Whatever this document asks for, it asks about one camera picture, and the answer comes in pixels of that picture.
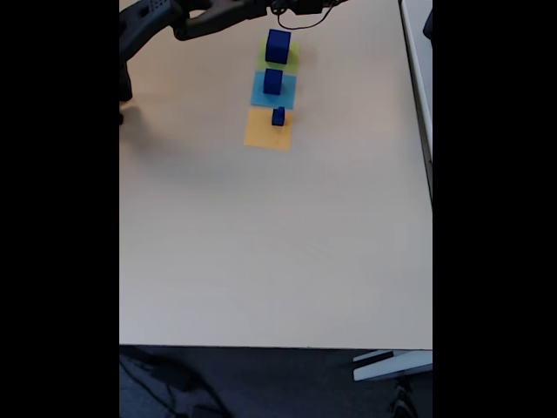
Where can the small blue cube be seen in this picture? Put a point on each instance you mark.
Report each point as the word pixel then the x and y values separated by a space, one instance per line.
pixel 278 118

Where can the medium blue cube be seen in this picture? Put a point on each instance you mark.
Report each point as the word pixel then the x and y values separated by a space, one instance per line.
pixel 272 82

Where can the large blue cube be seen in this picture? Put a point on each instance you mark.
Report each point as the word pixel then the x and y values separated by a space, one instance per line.
pixel 277 48

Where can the orange paper square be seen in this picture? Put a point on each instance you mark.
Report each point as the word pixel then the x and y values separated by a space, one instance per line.
pixel 261 135

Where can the light blue paper square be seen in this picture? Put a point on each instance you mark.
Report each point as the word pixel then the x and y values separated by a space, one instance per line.
pixel 289 93

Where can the green paper square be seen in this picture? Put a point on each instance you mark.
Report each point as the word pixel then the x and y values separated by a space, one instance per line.
pixel 295 56

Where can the white table foot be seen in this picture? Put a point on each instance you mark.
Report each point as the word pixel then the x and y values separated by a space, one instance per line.
pixel 391 368

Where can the white adjacent table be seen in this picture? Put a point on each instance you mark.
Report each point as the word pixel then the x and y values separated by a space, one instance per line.
pixel 418 65

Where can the dark object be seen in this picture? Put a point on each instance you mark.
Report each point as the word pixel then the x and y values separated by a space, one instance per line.
pixel 428 24

